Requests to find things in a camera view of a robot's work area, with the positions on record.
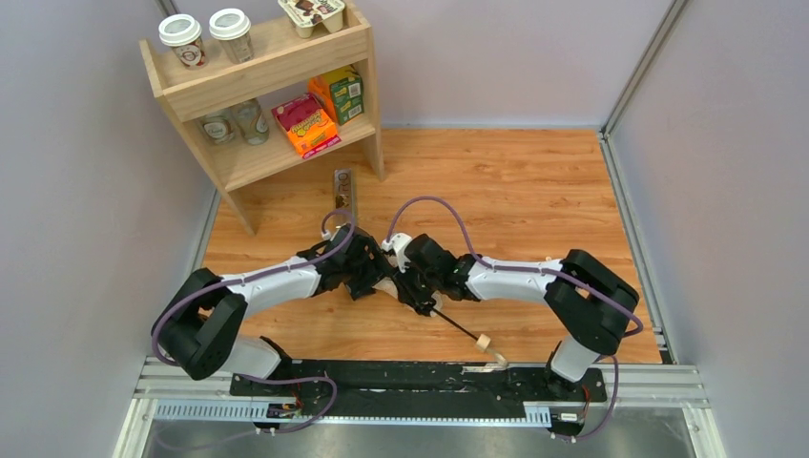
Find beige umbrella with black shaft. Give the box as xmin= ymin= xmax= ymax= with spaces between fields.
xmin=373 ymin=279 xmax=509 ymax=371

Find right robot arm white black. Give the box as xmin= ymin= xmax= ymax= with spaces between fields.
xmin=382 ymin=233 xmax=643 ymax=383

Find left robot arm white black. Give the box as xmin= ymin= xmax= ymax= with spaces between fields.
xmin=151 ymin=224 xmax=396 ymax=381

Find orange pink snack box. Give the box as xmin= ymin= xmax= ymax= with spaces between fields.
xmin=271 ymin=93 xmax=342 ymax=159

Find green orange carton box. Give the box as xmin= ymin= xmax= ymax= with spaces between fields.
xmin=307 ymin=65 xmax=364 ymax=125

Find clear glass jar right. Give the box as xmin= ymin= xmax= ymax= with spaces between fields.
xmin=230 ymin=98 xmax=269 ymax=145

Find clear glass jar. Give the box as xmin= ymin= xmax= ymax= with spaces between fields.
xmin=230 ymin=98 xmax=269 ymax=145
xmin=198 ymin=109 xmax=236 ymax=145

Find clear glass jar left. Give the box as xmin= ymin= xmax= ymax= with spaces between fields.
xmin=198 ymin=109 xmax=236 ymax=145

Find wooden two-tier shelf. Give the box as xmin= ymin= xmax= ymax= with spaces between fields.
xmin=139 ymin=1 xmax=386 ymax=236

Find pudding cup multipack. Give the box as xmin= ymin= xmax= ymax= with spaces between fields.
xmin=278 ymin=0 xmax=346 ymax=38

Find paper cup grey sleeve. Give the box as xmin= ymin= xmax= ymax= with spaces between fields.
xmin=209 ymin=8 xmax=255 ymax=64

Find paper cup red logo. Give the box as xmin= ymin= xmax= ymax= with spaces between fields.
xmin=158 ymin=13 xmax=207 ymax=70

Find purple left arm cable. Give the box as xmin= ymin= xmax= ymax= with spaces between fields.
xmin=151 ymin=209 xmax=357 ymax=368

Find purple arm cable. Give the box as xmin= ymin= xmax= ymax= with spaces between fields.
xmin=151 ymin=209 xmax=357 ymax=368
xmin=384 ymin=196 xmax=645 ymax=340

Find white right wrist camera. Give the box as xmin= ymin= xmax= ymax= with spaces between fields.
xmin=380 ymin=233 xmax=412 ymax=273

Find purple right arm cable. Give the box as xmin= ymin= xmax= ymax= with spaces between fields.
xmin=384 ymin=196 xmax=645 ymax=340

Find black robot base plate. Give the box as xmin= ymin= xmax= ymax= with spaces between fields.
xmin=230 ymin=360 xmax=607 ymax=415

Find aluminium slotted cable rail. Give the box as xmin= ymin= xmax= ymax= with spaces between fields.
xmin=153 ymin=400 xmax=551 ymax=427

